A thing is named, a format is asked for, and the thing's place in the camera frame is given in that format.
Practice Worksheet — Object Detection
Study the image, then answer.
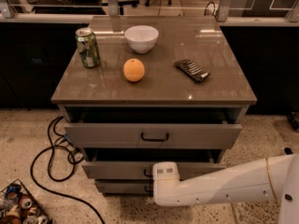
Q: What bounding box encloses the grey drawer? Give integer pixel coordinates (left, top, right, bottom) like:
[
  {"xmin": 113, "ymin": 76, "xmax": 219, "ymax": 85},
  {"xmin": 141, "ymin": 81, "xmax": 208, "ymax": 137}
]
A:
[
  {"xmin": 82, "ymin": 148, "xmax": 225, "ymax": 180},
  {"xmin": 95, "ymin": 180, "xmax": 153, "ymax": 195},
  {"xmin": 65, "ymin": 107, "xmax": 242, "ymax": 149}
]

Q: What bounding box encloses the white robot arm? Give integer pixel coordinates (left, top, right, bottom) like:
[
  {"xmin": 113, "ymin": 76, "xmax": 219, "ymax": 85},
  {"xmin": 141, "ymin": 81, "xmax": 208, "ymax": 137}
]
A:
[{"xmin": 152, "ymin": 154, "xmax": 299, "ymax": 224}]

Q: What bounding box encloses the grey drawer cabinet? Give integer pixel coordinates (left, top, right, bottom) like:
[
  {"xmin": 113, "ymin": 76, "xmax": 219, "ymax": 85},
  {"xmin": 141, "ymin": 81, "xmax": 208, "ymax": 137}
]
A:
[{"xmin": 50, "ymin": 15, "xmax": 258, "ymax": 196}]

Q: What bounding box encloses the grey top drawer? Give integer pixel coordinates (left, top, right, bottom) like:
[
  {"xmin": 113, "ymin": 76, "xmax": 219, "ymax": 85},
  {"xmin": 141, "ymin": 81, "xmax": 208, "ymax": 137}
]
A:
[{"xmin": 65, "ymin": 107, "xmax": 242, "ymax": 149}]

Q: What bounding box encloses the grey bottom drawer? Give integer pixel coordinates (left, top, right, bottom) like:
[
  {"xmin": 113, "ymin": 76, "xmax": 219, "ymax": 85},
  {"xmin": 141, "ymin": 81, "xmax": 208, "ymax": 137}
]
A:
[{"xmin": 95, "ymin": 180, "xmax": 153, "ymax": 195}]

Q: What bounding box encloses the orange fruit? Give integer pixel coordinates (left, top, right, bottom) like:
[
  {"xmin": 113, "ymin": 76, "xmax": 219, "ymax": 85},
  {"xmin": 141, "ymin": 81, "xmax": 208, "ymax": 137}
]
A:
[{"xmin": 123, "ymin": 59, "xmax": 145, "ymax": 82}]

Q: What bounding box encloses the dark chocolate bar wrapper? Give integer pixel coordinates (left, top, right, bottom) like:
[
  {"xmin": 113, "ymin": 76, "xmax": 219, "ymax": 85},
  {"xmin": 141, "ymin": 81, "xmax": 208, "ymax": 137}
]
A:
[{"xmin": 174, "ymin": 60, "xmax": 209, "ymax": 83}]

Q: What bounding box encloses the white ceramic bowl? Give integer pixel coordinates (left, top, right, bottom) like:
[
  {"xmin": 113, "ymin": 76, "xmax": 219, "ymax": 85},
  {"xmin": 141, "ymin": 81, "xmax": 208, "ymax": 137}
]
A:
[{"xmin": 124, "ymin": 25, "xmax": 159, "ymax": 54}]

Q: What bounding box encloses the green soda can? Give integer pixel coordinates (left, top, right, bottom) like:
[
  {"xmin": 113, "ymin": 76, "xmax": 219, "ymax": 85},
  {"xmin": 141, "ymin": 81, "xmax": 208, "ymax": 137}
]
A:
[{"xmin": 76, "ymin": 27, "xmax": 101, "ymax": 68}]

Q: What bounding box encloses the black floor cable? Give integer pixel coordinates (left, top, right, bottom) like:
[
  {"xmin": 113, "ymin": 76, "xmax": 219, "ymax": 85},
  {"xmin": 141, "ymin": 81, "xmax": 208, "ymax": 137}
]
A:
[{"xmin": 29, "ymin": 116, "xmax": 107, "ymax": 224}]

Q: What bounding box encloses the wire basket of cans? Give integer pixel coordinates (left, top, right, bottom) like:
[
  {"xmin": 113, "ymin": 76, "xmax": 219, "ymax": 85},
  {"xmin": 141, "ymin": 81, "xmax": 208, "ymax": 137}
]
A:
[{"xmin": 0, "ymin": 179, "xmax": 53, "ymax": 224}]

